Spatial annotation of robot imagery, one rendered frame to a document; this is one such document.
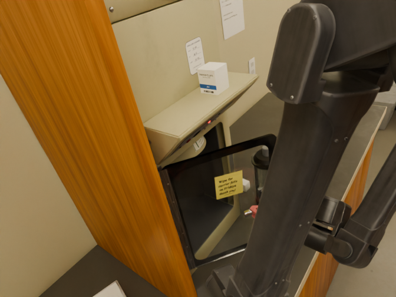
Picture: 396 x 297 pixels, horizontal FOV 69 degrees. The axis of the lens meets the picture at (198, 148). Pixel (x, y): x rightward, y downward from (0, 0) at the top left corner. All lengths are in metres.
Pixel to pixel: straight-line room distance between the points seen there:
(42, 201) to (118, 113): 0.63
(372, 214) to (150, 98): 0.52
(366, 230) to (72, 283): 0.92
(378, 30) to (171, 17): 0.52
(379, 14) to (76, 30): 0.39
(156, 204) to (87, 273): 0.62
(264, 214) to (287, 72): 0.18
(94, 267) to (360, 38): 1.08
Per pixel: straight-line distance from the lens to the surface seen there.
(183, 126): 0.57
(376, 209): 0.70
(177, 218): 0.79
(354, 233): 0.69
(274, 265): 0.38
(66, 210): 1.13
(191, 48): 0.72
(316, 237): 0.73
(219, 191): 0.77
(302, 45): 0.23
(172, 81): 0.68
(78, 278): 1.17
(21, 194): 1.04
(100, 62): 0.47
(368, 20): 0.22
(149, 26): 0.63
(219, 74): 0.68
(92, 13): 0.45
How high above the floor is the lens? 1.78
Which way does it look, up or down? 33 degrees down
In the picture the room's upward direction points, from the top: 12 degrees counter-clockwise
